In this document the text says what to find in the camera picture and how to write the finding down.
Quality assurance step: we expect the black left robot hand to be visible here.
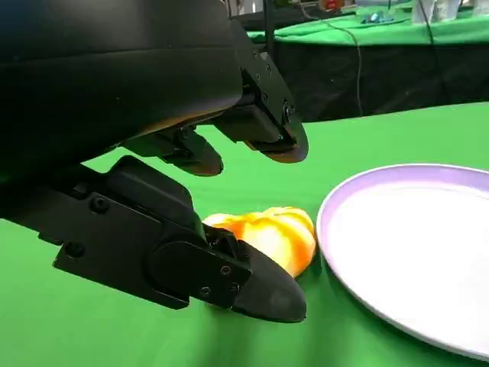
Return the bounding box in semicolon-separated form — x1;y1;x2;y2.
0;0;310;324

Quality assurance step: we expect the green table cloth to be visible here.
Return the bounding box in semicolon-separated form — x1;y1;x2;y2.
0;101;489;367

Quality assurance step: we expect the small blue object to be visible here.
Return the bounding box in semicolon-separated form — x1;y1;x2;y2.
361;11;394;25

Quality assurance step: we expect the black-skirted table with green cloth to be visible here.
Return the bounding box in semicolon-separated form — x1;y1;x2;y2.
244;5;489;123

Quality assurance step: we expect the lilac plate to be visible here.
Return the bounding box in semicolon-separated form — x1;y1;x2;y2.
316;163;489;362

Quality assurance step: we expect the black cable on table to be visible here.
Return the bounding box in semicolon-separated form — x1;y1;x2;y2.
301;7;364;118

